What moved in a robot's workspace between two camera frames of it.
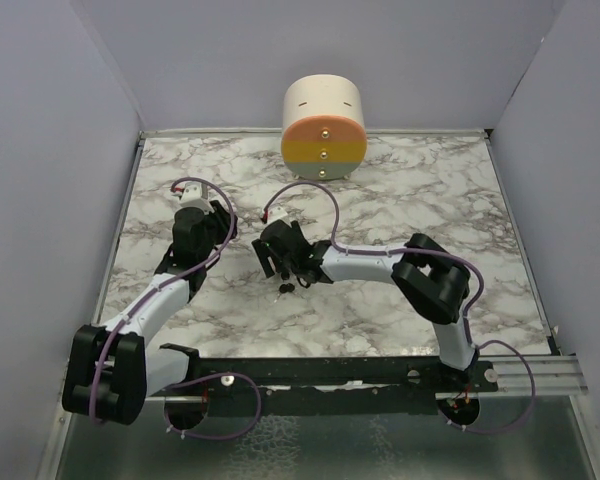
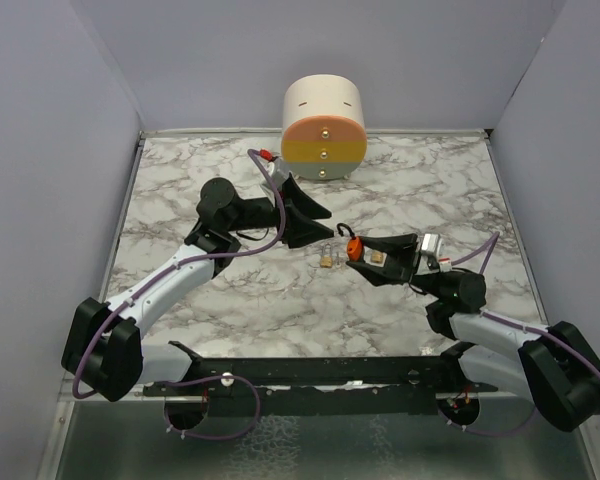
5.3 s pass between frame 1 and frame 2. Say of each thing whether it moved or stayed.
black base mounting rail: stayed
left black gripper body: moved
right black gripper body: moved
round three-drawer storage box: stayed
